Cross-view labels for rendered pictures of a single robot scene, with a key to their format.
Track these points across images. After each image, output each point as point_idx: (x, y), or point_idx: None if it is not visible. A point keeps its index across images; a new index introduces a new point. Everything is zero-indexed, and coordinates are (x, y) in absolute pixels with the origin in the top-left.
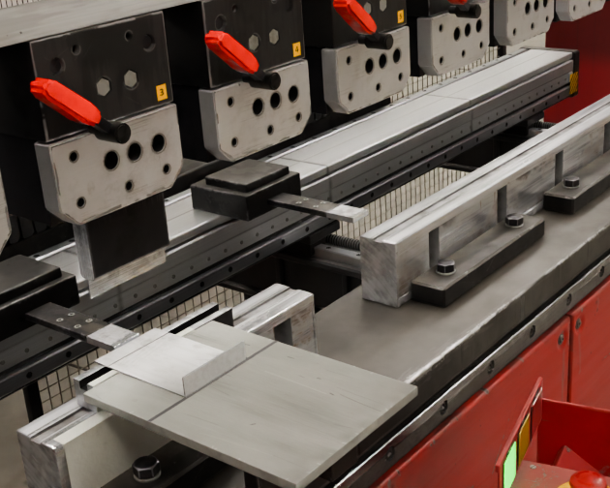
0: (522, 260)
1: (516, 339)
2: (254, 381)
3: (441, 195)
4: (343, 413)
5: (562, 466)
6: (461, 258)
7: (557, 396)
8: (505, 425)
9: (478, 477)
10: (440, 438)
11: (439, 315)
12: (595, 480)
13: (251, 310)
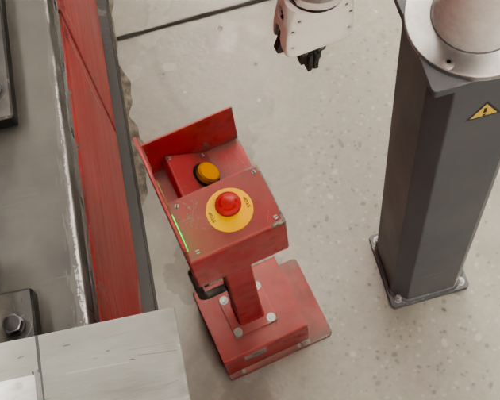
0: (16, 15)
1: (65, 89)
2: (71, 389)
3: None
4: (159, 371)
5: (178, 177)
6: None
7: (80, 69)
8: (86, 140)
9: (98, 191)
10: (89, 218)
11: (22, 136)
12: (233, 201)
13: None
